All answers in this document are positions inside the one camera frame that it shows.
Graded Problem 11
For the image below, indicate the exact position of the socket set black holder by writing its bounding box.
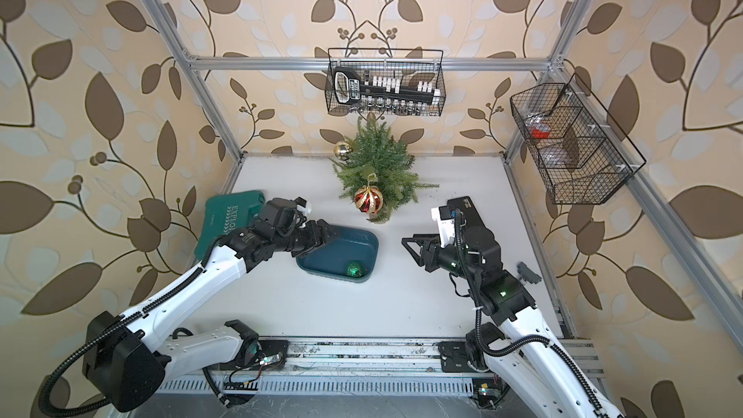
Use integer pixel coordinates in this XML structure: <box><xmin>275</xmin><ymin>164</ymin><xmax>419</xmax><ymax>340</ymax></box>
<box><xmin>325</xmin><ymin>66</ymin><xmax>446</xmax><ymax>106</ymax></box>

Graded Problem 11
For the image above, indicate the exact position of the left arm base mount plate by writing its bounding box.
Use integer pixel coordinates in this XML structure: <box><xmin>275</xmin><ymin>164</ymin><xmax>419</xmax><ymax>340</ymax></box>
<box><xmin>222</xmin><ymin>340</ymin><xmax>289</xmax><ymax>371</ymax></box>

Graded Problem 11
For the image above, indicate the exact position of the black wire basket right wall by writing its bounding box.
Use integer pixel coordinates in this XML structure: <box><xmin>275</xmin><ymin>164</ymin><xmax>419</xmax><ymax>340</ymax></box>
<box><xmin>510</xmin><ymin>75</ymin><xmax>646</xmax><ymax>205</ymax></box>

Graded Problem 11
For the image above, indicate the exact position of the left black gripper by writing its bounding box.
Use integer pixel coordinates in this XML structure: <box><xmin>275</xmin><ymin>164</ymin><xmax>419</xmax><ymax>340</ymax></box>
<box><xmin>271</xmin><ymin>218</ymin><xmax>341</xmax><ymax>255</ymax></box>

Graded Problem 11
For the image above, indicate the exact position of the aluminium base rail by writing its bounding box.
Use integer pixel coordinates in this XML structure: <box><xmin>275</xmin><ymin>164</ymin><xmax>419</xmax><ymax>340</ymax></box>
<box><xmin>132</xmin><ymin>335</ymin><xmax>605</xmax><ymax>418</ymax></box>

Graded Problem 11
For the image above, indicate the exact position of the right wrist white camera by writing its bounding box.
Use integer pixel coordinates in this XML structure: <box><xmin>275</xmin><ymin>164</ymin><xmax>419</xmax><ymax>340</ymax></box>
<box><xmin>431</xmin><ymin>205</ymin><xmax>462</xmax><ymax>248</ymax></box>

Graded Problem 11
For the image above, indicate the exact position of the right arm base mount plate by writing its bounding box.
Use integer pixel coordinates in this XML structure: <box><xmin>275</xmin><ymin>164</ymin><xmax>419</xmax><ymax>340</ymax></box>
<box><xmin>437</xmin><ymin>341</ymin><xmax>481</xmax><ymax>373</ymax></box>

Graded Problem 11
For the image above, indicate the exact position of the green glitter ball ornament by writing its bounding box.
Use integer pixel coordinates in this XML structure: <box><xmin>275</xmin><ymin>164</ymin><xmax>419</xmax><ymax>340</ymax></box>
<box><xmin>346</xmin><ymin>261</ymin><xmax>366</xmax><ymax>279</ymax></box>

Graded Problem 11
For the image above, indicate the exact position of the red item in basket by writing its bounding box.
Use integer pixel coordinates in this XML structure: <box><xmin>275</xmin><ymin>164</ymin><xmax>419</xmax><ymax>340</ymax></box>
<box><xmin>526</xmin><ymin>116</ymin><xmax>551</xmax><ymax>139</ymax></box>

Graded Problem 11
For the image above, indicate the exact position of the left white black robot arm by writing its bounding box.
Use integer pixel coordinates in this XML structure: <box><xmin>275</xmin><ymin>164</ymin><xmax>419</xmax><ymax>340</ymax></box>
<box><xmin>37</xmin><ymin>197</ymin><xmax>338</xmax><ymax>417</ymax></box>

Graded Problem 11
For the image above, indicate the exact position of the gold shiny ball ornament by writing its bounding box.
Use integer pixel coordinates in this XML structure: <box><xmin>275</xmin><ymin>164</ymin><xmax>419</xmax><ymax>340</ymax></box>
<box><xmin>334</xmin><ymin>140</ymin><xmax>352</xmax><ymax>162</ymax></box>

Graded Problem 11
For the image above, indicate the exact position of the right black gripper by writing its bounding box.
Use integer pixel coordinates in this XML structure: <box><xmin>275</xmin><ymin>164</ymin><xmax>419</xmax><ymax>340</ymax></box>
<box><xmin>404</xmin><ymin>231</ymin><xmax>483</xmax><ymax>286</ymax></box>

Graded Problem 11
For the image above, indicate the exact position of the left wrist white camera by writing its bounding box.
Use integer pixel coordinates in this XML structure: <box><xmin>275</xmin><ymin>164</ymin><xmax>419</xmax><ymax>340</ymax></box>
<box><xmin>294</xmin><ymin>197</ymin><xmax>312</xmax><ymax>217</ymax></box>

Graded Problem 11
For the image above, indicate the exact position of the teal plastic tray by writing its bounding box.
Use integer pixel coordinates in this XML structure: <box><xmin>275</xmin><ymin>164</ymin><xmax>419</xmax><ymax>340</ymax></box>
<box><xmin>296</xmin><ymin>224</ymin><xmax>379</xmax><ymax>284</ymax></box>

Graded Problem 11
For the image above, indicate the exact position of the red gold striped ornament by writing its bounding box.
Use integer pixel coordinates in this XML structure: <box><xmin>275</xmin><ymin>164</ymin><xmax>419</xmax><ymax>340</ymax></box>
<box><xmin>353</xmin><ymin>186</ymin><xmax>384</xmax><ymax>215</ymax></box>

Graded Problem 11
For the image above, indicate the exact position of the green plastic tool case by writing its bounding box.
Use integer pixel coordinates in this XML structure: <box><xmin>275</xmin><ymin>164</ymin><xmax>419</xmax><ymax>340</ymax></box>
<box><xmin>195</xmin><ymin>190</ymin><xmax>265</xmax><ymax>261</ymax></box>

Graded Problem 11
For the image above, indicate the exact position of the small green christmas tree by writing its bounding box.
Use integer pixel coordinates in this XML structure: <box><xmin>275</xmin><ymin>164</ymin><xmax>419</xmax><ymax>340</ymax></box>
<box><xmin>332</xmin><ymin>117</ymin><xmax>438</xmax><ymax>224</ymax></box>

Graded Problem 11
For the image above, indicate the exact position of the wrist white camera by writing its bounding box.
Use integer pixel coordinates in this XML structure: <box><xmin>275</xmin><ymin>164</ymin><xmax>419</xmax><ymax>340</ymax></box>
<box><xmin>431</xmin><ymin>205</ymin><xmax>462</xmax><ymax>248</ymax></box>
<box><xmin>294</xmin><ymin>197</ymin><xmax>312</xmax><ymax>217</ymax></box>

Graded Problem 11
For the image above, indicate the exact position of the black wire basket wall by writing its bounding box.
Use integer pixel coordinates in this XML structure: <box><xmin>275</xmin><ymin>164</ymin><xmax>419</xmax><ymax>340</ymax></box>
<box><xmin>324</xmin><ymin>46</ymin><xmax>446</xmax><ymax>117</ymax></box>
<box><xmin>510</xmin><ymin>75</ymin><xmax>646</xmax><ymax>205</ymax></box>

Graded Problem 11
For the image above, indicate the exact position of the black wire basket back wall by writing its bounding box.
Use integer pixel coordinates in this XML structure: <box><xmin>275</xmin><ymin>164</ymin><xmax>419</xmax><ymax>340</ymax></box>
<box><xmin>324</xmin><ymin>46</ymin><xmax>446</xmax><ymax>117</ymax></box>

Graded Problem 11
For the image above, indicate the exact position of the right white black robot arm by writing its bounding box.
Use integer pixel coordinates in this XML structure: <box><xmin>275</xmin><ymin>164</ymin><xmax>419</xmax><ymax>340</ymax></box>
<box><xmin>402</xmin><ymin>206</ymin><xmax>622</xmax><ymax>417</ymax></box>

